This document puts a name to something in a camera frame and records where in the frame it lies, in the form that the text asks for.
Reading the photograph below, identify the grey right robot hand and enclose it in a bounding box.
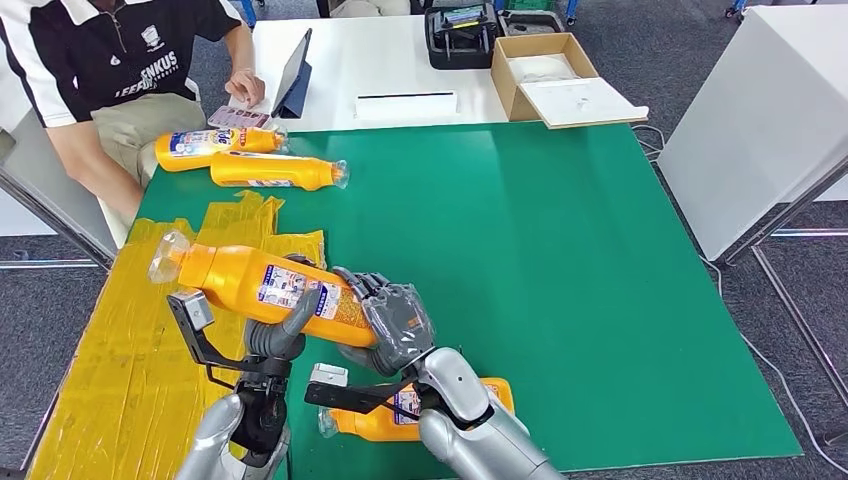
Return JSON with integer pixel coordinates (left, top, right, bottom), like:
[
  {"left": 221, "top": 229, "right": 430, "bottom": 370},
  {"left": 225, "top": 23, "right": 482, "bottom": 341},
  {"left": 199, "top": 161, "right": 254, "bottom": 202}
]
[{"left": 333, "top": 266, "right": 437, "bottom": 378}]

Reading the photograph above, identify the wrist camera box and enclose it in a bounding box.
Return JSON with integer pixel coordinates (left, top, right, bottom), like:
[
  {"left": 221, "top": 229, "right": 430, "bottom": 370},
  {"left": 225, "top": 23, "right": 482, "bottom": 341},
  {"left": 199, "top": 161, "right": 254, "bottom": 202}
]
[
  {"left": 303, "top": 362, "right": 419, "bottom": 417},
  {"left": 166, "top": 289, "right": 293, "bottom": 391}
]

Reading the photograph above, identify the yellow tape patch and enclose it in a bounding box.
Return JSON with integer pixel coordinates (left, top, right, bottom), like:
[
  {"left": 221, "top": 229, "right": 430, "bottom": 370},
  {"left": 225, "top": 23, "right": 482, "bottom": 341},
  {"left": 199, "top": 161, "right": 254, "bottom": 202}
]
[{"left": 29, "top": 190, "right": 327, "bottom": 480}]

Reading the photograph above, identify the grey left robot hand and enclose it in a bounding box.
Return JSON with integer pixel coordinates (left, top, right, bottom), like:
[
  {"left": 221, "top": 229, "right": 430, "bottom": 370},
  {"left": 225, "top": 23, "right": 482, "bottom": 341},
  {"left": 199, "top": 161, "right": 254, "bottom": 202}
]
[{"left": 243, "top": 253, "right": 323, "bottom": 364}]

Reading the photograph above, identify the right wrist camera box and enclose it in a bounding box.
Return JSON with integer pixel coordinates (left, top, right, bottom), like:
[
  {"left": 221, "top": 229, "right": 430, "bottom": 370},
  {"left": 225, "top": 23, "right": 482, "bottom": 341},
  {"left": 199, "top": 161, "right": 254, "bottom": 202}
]
[{"left": 303, "top": 362, "right": 419, "bottom": 417}]

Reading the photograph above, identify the person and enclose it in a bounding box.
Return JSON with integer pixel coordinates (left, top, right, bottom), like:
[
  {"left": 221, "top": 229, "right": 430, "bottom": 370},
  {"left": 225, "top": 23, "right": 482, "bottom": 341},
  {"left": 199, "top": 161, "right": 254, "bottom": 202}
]
[
  {"left": 0, "top": 0, "right": 266, "bottom": 240},
  {"left": 329, "top": 0, "right": 413, "bottom": 19}
]

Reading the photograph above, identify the white floor cable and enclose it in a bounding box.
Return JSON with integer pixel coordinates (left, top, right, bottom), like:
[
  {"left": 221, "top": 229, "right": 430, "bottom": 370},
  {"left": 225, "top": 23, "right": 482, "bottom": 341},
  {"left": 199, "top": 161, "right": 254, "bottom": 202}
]
[{"left": 629, "top": 124, "right": 848, "bottom": 478}]

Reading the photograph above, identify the white desk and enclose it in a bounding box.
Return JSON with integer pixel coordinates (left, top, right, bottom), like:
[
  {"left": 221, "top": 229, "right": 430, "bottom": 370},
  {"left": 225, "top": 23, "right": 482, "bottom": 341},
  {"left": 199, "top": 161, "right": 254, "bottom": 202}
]
[{"left": 221, "top": 15, "right": 535, "bottom": 135}]

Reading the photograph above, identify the person's left hand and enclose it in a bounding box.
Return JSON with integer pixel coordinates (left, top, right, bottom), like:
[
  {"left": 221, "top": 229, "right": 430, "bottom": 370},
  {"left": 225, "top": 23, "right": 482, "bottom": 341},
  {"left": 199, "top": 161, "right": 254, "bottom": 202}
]
[{"left": 224, "top": 68, "right": 267, "bottom": 109}]

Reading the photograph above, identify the green table mat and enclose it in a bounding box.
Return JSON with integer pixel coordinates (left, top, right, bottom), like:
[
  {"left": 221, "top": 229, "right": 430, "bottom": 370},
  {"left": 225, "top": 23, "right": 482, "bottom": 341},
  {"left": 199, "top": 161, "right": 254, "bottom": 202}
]
[{"left": 135, "top": 122, "right": 804, "bottom": 480}]

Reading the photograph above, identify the open cardboard box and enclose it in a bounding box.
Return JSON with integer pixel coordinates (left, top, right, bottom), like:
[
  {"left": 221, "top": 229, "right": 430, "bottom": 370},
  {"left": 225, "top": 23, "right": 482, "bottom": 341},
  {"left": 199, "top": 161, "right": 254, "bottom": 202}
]
[{"left": 490, "top": 33, "right": 600, "bottom": 124}]

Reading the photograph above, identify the white foam pad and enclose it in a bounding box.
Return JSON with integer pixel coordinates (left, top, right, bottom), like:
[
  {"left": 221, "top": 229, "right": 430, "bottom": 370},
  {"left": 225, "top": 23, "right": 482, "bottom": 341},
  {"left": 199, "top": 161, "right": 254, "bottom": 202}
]
[{"left": 507, "top": 54, "right": 578, "bottom": 84}]

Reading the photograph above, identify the flat white box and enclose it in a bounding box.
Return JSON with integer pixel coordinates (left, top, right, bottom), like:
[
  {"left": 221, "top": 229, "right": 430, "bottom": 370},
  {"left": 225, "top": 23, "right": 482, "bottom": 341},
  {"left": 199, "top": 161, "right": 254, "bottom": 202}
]
[{"left": 354, "top": 90, "right": 460, "bottom": 123}]

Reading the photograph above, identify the tablet in dark case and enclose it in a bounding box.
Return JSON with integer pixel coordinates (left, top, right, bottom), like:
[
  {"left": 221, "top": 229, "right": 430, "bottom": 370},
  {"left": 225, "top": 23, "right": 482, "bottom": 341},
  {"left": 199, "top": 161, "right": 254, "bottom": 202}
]
[{"left": 271, "top": 27, "right": 314, "bottom": 121}]

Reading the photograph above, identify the white box lid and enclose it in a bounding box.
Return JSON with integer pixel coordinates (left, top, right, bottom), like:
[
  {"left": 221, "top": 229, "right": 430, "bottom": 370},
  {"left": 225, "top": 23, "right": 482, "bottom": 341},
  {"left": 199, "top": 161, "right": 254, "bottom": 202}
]
[{"left": 519, "top": 76, "right": 651, "bottom": 130}]

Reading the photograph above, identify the white table with metal frame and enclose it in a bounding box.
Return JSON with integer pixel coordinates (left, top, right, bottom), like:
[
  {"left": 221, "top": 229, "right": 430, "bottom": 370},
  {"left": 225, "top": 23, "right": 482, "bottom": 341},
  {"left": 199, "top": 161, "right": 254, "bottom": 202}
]
[
  {"left": 0, "top": 39, "right": 124, "bottom": 273},
  {"left": 657, "top": 5, "right": 848, "bottom": 405}
]

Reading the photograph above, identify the black equipment case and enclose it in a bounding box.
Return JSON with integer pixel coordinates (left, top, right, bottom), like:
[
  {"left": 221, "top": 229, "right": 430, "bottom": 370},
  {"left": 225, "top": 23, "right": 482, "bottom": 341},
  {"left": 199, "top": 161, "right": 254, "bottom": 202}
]
[{"left": 424, "top": 1, "right": 501, "bottom": 72}]

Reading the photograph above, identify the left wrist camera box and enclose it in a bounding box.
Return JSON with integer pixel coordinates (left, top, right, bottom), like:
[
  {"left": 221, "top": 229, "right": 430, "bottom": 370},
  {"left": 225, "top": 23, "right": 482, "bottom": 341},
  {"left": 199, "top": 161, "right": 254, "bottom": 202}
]
[{"left": 166, "top": 289, "right": 293, "bottom": 391}]

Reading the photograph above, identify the orange detergent bottle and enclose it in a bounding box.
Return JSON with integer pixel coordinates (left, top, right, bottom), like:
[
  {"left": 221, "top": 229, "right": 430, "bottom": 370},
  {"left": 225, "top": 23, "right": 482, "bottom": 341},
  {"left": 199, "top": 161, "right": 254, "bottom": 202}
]
[
  {"left": 154, "top": 127, "right": 290, "bottom": 174},
  {"left": 317, "top": 377, "right": 516, "bottom": 444},
  {"left": 146, "top": 230, "right": 379, "bottom": 350},
  {"left": 209, "top": 151, "right": 350, "bottom": 193}
]

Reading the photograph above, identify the pink smartphone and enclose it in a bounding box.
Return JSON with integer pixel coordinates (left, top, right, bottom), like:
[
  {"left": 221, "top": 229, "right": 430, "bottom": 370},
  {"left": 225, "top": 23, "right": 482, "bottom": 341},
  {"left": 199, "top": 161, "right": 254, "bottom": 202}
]
[{"left": 207, "top": 104, "right": 272, "bottom": 130}]

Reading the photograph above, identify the grey foam case lid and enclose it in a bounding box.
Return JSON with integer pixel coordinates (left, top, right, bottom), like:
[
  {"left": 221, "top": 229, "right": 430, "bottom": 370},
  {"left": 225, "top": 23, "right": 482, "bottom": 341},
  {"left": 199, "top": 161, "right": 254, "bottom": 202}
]
[{"left": 496, "top": 9, "right": 568, "bottom": 38}]

